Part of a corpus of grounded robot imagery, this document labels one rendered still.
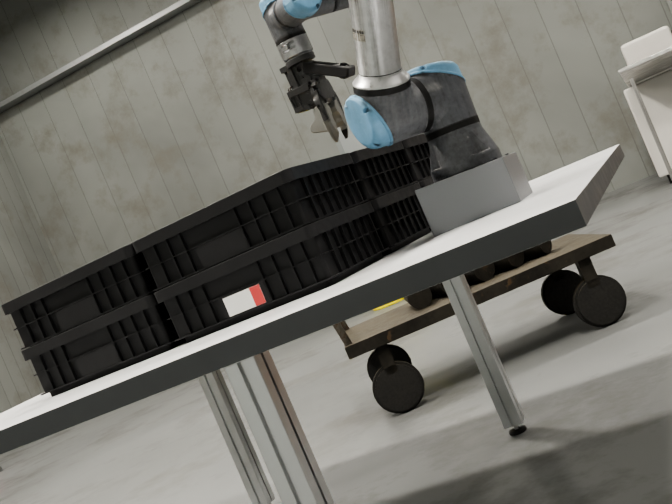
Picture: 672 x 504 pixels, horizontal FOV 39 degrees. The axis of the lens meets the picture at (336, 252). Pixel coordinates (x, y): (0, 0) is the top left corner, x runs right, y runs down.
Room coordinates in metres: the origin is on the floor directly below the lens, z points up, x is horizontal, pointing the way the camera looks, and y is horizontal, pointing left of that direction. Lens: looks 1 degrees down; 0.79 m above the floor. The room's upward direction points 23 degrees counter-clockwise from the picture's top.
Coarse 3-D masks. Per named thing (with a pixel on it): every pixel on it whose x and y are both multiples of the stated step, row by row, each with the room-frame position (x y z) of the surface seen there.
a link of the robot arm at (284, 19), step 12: (288, 0) 2.06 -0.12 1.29; (300, 0) 2.05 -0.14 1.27; (312, 0) 2.06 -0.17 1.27; (324, 0) 2.10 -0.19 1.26; (276, 12) 2.13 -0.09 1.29; (288, 12) 2.08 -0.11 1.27; (300, 12) 2.06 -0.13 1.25; (312, 12) 2.07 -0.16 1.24; (324, 12) 2.12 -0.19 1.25; (288, 24) 2.14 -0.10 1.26; (300, 24) 2.15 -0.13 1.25
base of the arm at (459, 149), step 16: (448, 128) 1.94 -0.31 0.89; (464, 128) 1.93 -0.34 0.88; (480, 128) 1.96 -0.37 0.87; (432, 144) 1.97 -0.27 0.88; (448, 144) 1.94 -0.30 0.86; (464, 144) 1.93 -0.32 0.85; (480, 144) 1.93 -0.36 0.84; (496, 144) 1.97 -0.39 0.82; (432, 160) 1.98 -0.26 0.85; (448, 160) 1.93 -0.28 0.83; (464, 160) 1.92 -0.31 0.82; (480, 160) 1.92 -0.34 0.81; (432, 176) 1.99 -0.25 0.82; (448, 176) 1.94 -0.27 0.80
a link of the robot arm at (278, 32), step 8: (264, 0) 2.17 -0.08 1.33; (272, 0) 2.16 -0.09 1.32; (264, 8) 2.17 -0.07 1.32; (272, 8) 2.15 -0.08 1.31; (264, 16) 2.19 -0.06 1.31; (272, 16) 2.15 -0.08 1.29; (272, 24) 2.17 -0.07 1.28; (280, 24) 2.15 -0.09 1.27; (272, 32) 2.19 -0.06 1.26; (280, 32) 2.17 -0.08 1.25; (288, 32) 2.17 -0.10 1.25; (296, 32) 2.17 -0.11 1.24; (304, 32) 2.19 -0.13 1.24; (280, 40) 2.18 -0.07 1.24
